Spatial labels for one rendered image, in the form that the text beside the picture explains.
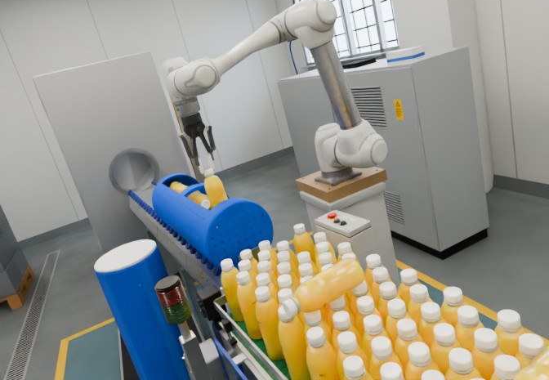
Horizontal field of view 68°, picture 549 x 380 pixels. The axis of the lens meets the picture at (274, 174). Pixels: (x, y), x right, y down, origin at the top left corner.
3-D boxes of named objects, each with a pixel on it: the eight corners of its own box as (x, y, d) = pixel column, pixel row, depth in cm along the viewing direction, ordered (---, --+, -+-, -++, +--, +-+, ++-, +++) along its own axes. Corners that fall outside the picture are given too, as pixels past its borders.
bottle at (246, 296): (245, 331, 131) (229, 281, 126) (264, 320, 134) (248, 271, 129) (255, 342, 124) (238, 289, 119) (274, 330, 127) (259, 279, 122)
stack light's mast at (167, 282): (194, 324, 107) (175, 271, 102) (203, 336, 101) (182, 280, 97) (171, 337, 104) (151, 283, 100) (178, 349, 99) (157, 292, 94)
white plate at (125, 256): (150, 258, 172) (151, 261, 172) (159, 233, 199) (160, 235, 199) (85, 277, 170) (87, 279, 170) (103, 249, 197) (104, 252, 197)
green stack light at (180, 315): (187, 305, 105) (181, 288, 104) (195, 315, 100) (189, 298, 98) (163, 317, 102) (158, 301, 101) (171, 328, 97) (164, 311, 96)
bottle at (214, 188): (220, 221, 159) (203, 177, 157) (215, 221, 166) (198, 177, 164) (235, 215, 162) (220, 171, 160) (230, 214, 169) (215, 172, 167)
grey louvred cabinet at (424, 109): (341, 185, 510) (316, 69, 471) (490, 235, 315) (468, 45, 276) (304, 199, 493) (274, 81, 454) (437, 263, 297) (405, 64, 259)
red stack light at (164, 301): (181, 288, 104) (176, 274, 103) (189, 297, 98) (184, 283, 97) (157, 300, 101) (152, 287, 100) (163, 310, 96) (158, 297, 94)
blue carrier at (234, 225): (207, 211, 241) (192, 166, 233) (282, 253, 165) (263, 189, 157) (161, 230, 229) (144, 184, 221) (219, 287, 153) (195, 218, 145)
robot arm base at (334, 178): (336, 168, 221) (335, 158, 219) (363, 173, 201) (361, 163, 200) (309, 179, 214) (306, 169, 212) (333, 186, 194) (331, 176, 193)
